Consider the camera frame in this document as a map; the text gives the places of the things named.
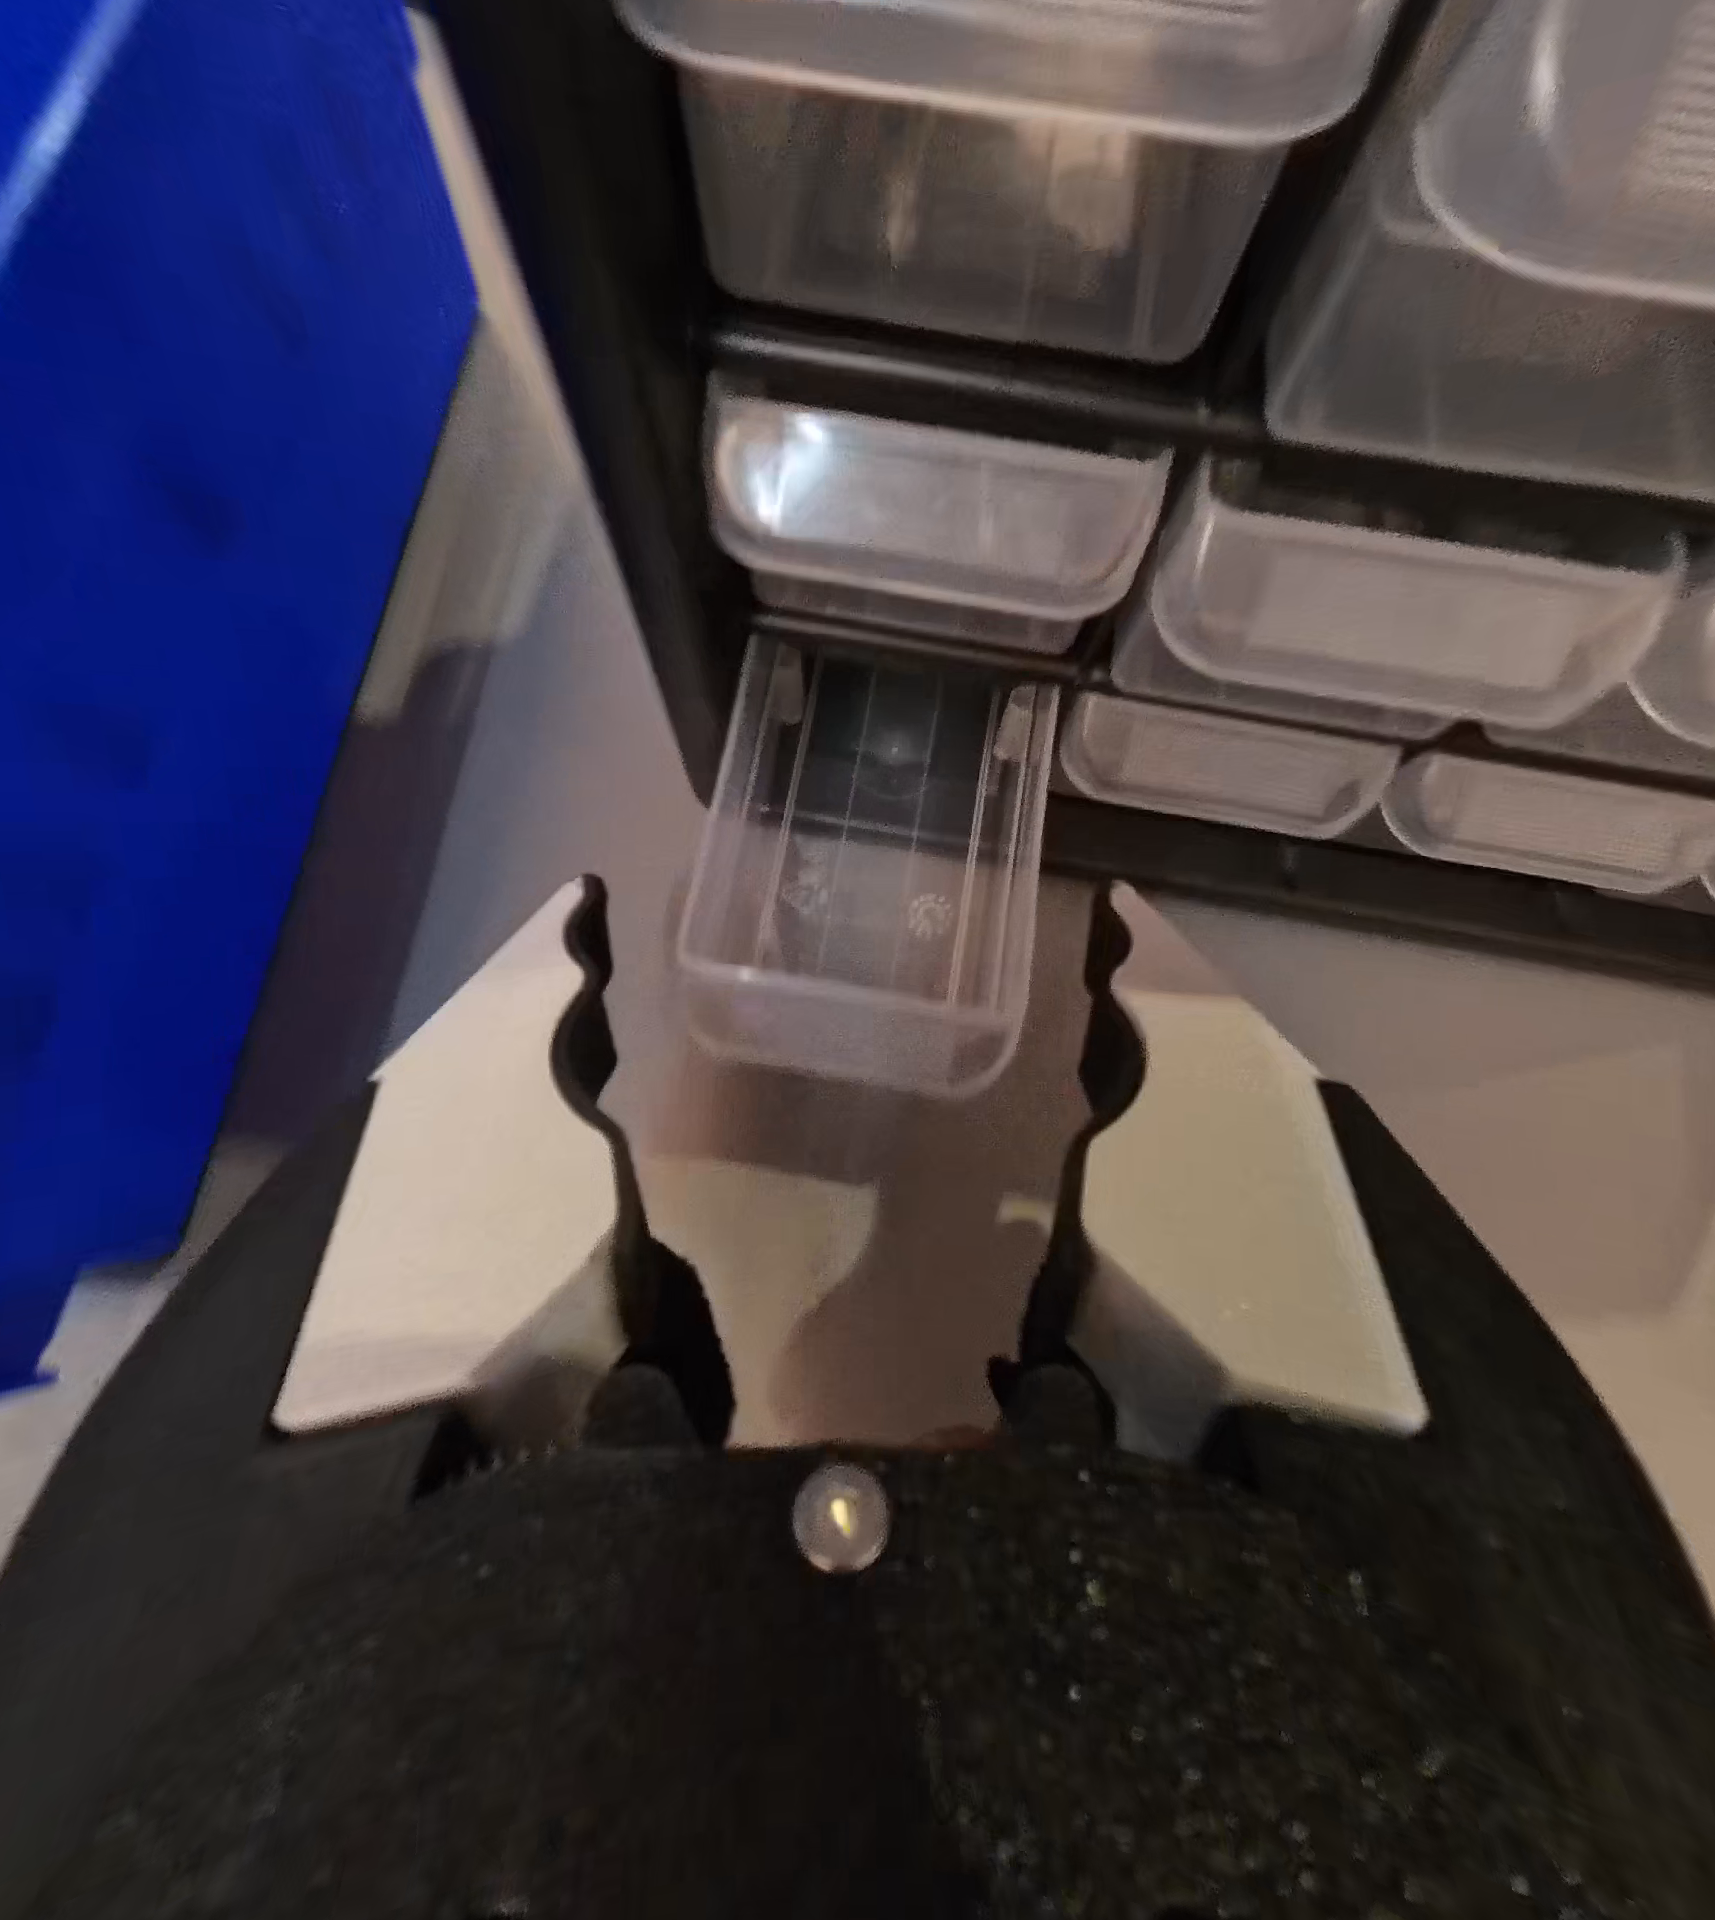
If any black drawer cabinet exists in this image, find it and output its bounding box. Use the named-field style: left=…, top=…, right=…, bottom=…
left=422, top=0, right=1715, bottom=1009

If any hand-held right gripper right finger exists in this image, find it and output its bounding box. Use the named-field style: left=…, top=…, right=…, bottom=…
left=990, top=883, right=1432, bottom=1451

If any set of clear cabinet drawers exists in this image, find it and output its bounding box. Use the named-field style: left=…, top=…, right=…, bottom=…
left=618, top=0, right=1715, bottom=932

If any blue plastic bin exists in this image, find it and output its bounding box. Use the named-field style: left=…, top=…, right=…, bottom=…
left=0, top=0, right=484, bottom=1412

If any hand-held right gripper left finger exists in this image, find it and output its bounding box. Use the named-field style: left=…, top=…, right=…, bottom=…
left=271, top=875, right=734, bottom=1442

